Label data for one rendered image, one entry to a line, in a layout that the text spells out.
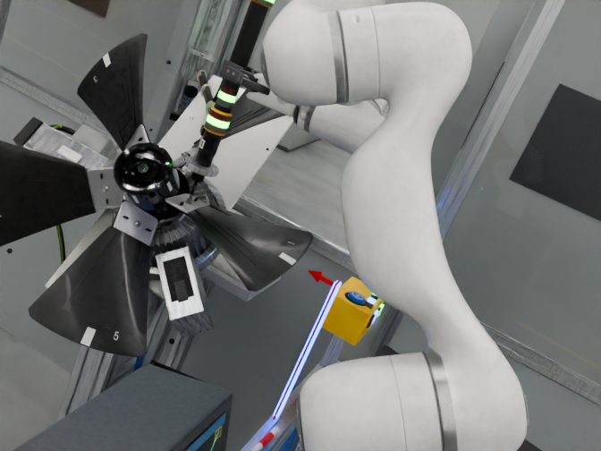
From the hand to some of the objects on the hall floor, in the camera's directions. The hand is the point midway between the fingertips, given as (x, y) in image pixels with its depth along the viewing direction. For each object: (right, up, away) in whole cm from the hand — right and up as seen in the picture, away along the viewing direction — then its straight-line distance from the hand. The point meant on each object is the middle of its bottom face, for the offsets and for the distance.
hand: (236, 72), depth 123 cm
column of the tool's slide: (-69, -98, +110) cm, 163 cm away
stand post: (-63, -120, +59) cm, 148 cm away
